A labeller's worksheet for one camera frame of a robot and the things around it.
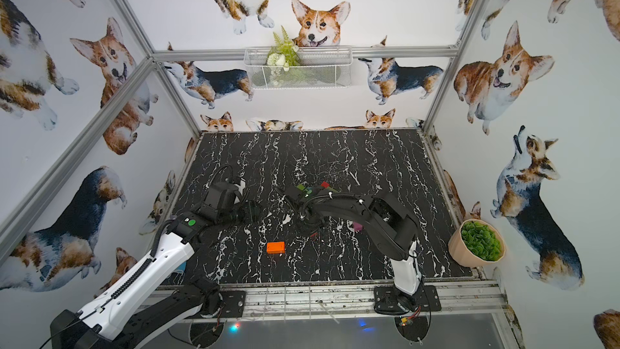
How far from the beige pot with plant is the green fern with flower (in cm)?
80

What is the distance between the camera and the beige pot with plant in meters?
0.73

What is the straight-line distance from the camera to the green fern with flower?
0.83 metres
